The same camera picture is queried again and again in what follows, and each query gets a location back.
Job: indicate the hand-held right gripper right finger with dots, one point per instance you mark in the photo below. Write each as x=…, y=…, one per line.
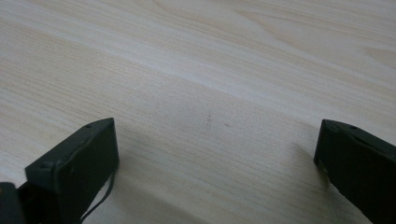
x=358, y=165

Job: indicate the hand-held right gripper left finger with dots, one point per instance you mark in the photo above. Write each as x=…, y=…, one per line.
x=77, y=168

